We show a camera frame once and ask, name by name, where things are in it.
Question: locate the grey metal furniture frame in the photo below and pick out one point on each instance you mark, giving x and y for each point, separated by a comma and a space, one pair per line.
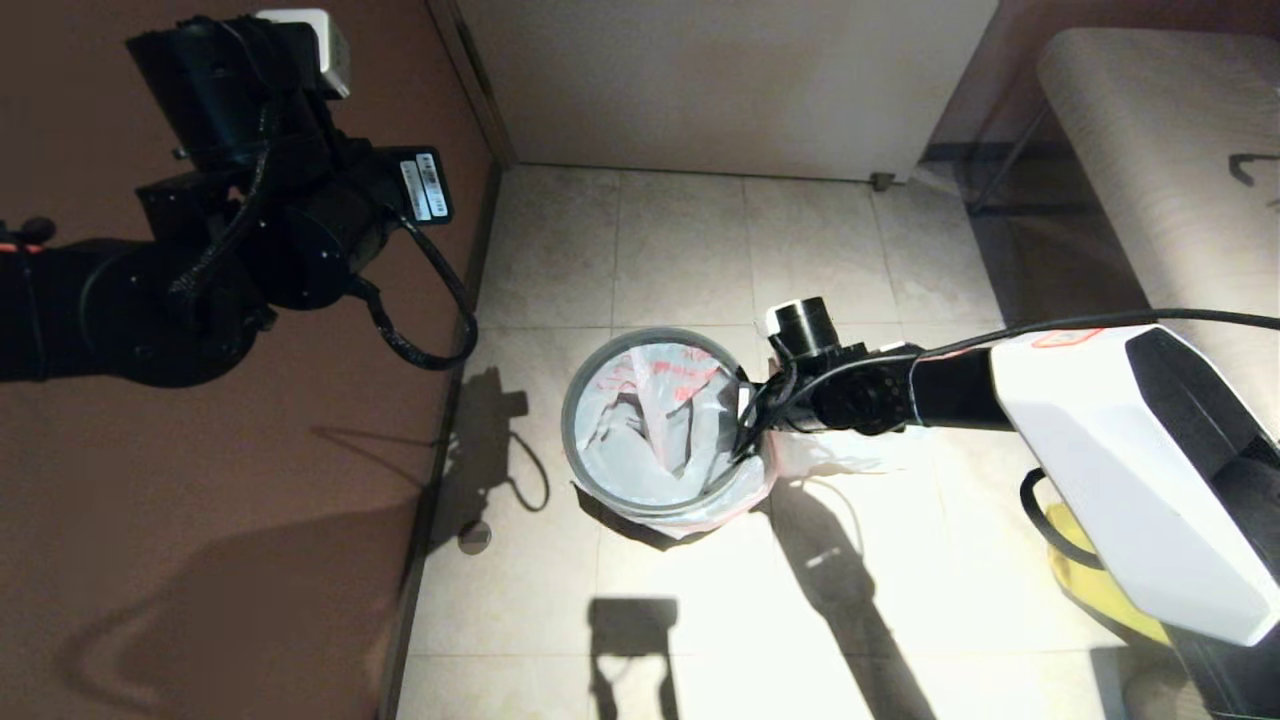
1007, 160

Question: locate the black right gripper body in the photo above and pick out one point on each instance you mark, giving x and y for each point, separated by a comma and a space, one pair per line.
830, 380

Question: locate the beige wooden table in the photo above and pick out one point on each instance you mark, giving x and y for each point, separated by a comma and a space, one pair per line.
1150, 150

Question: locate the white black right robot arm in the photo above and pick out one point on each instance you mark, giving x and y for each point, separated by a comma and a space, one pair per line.
1100, 450

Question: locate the white cabinet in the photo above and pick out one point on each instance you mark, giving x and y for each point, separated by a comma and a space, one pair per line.
720, 90

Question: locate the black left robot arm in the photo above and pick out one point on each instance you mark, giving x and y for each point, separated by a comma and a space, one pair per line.
100, 310

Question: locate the clear plastic bag red print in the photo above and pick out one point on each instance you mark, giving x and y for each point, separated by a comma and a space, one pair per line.
650, 440

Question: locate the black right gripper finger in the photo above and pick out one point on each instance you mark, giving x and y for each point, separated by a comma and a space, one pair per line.
745, 420

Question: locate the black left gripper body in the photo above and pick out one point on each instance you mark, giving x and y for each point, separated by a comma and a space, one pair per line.
270, 180

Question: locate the yellow plastic bag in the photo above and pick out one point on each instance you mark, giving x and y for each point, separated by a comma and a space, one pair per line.
1100, 590

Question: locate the small dark cabinet foot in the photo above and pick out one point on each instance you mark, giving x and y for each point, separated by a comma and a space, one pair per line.
880, 182

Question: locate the small round floor drain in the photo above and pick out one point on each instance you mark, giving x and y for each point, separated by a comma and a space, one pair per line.
475, 537

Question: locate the white plastic bag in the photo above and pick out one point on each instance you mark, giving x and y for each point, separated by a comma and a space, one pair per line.
830, 450

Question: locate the black round trash bin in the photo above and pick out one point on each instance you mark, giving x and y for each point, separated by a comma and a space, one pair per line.
640, 530

